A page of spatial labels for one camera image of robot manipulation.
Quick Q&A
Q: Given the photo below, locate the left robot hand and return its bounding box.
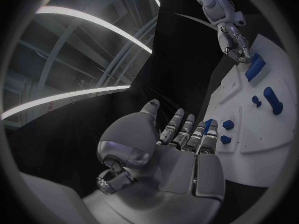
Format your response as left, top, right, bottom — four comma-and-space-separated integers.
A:
81, 99, 226, 224

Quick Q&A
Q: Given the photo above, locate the small blue peg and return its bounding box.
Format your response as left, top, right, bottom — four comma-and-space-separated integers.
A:
251, 95, 263, 108
203, 118, 214, 135

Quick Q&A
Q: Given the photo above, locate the long blue cylinder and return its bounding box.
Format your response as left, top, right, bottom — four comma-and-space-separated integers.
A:
263, 87, 284, 116

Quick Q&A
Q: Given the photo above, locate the white task board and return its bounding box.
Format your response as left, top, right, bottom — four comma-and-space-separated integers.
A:
202, 33, 298, 188

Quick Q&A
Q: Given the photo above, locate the blue block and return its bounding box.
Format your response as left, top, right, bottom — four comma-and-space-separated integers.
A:
244, 52, 267, 83

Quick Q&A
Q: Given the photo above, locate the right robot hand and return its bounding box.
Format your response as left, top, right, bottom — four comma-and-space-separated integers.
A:
217, 21, 253, 64

